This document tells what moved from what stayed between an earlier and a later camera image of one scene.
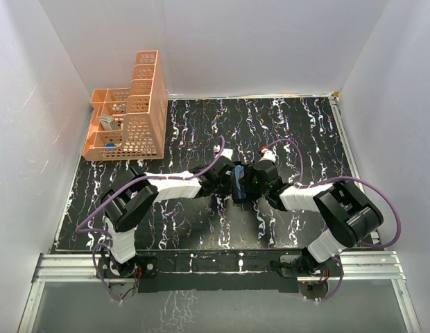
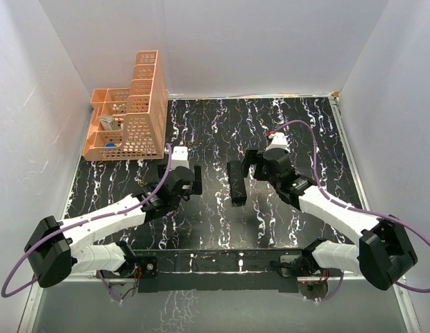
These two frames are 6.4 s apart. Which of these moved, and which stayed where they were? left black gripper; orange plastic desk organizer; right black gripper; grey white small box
Moved: left black gripper; right black gripper
Stayed: orange plastic desk organizer; grey white small box
